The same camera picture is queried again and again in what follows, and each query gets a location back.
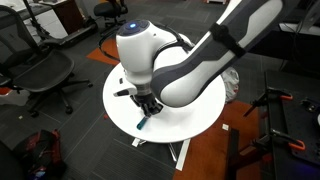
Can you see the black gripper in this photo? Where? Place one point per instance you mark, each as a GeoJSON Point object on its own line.
{"type": "Point", "coordinates": [146, 100]}

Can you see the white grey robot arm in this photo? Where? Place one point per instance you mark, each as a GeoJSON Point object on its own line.
{"type": "Point", "coordinates": [186, 76]}

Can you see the white table base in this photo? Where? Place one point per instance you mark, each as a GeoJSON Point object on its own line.
{"type": "Point", "coordinates": [181, 155]}

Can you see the small white paper scrap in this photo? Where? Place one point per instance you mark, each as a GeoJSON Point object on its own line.
{"type": "Point", "coordinates": [225, 126]}

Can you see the black padded office chair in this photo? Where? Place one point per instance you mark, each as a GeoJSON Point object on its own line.
{"type": "Point", "coordinates": [110, 8]}

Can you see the black electric scooter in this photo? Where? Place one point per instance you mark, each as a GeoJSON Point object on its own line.
{"type": "Point", "coordinates": [66, 36]}

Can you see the black mesh office chair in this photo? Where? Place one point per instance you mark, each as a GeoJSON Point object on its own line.
{"type": "Point", "coordinates": [43, 71]}

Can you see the red black backpack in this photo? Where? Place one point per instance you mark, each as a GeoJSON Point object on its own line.
{"type": "Point", "coordinates": [40, 153]}

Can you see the brown wooden cabinet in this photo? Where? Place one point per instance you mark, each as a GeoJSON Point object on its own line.
{"type": "Point", "coordinates": [68, 15]}

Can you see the white desk with cabinets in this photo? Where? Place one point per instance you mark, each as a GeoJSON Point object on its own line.
{"type": "Point", "coordinates": [45, 21]}

